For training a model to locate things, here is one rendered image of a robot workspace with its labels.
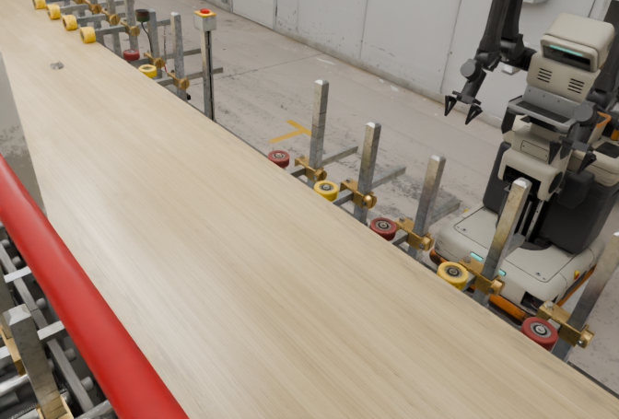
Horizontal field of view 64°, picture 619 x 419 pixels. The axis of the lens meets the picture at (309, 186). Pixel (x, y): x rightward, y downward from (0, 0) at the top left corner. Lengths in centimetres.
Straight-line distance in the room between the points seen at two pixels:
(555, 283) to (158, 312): 183
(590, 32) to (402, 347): 135
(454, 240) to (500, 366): 142
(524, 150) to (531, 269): 58
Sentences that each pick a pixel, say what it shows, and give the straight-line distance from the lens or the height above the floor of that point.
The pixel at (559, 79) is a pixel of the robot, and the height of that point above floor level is 116.
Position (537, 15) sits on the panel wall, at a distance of 420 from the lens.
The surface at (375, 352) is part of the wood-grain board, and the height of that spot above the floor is 90.
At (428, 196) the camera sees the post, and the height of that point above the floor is 99.
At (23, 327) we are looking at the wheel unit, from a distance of 100.
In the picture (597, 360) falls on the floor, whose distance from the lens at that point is 272.
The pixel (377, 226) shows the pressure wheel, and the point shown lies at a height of 91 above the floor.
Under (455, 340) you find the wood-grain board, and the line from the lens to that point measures 126.
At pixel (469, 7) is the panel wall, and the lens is 447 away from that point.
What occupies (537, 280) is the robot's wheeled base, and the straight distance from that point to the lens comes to 252.
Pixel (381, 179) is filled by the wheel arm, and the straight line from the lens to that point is 185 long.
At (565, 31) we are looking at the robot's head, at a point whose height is 134.
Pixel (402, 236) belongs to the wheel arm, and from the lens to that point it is 162.
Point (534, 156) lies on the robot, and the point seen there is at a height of 82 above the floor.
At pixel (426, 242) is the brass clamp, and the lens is 162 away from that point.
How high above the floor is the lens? 182
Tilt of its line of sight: 34 degrees down
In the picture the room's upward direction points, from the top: 5 degrees clockwise
